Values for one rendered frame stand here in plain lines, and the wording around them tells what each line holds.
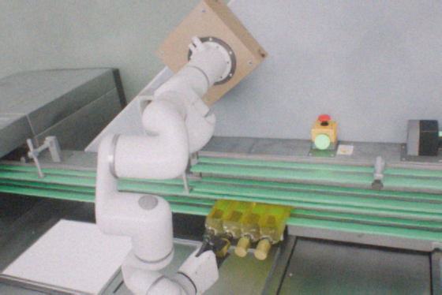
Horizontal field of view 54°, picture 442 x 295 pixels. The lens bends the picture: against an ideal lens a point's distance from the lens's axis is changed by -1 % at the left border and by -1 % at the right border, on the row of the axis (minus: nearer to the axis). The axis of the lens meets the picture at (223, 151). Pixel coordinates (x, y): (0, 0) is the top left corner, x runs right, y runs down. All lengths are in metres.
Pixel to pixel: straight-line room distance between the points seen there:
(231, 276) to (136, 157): 0.64
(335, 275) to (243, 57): 0.71
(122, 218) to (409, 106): 0.90
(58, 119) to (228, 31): 1.13
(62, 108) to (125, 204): 1.41
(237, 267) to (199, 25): 0.74
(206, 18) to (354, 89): 0.49
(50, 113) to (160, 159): 1.37
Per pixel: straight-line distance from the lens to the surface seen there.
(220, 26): 1.30
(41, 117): 2.10
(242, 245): 1.23
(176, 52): 1.38
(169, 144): 0.81
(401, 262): 1.45
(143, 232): 0.83
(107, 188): 0.84
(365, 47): 1.33
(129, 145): 0.83
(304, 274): 1.39
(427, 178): 1.29
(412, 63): 1.34
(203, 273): 1.17
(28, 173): 1.91
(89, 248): 1.62
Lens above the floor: 2.03
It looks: 55 degrees down
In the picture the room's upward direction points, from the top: 142 degrees counter-clockwise
